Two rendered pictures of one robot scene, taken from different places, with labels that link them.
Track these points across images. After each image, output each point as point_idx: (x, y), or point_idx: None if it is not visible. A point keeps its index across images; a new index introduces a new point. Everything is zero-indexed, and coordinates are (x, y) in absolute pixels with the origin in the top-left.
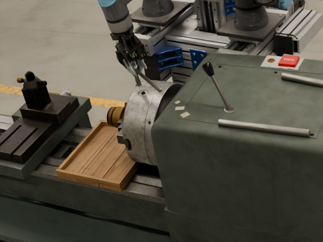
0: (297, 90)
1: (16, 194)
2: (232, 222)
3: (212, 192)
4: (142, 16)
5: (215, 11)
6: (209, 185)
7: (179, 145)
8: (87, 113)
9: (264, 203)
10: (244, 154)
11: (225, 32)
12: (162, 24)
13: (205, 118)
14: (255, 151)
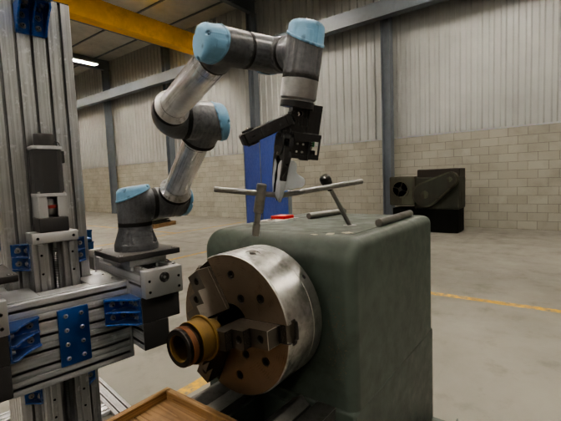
0: (333, 217)
1: None
2: (398, 361)
3: (390, 325)
4: None
5: (73, 253)
6: (389, 314)
7: (374, 264)
8: None
9: (412, 306)
10: (406, 246)
11: (132, 255)
12: (12, 278)
13: (361, 229)
14: (410, 237)
